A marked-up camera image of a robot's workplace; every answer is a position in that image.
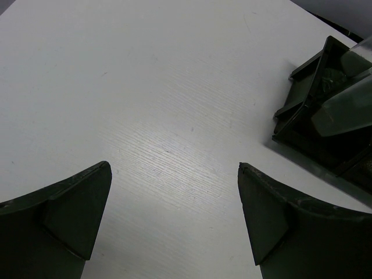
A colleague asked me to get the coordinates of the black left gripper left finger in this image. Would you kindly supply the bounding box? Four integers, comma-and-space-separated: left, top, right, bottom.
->
1, 161, 112, 278

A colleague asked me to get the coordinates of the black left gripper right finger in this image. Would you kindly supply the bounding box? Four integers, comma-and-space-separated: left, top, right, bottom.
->
238, 163, 371, 278

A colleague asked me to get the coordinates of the glass bottle with brown sauce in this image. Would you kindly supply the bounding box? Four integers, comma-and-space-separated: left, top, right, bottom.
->
312, 71, 371, 137

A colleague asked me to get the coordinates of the black three-compartment organizer tray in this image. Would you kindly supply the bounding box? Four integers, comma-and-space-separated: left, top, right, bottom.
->
272, 36, 371, 194

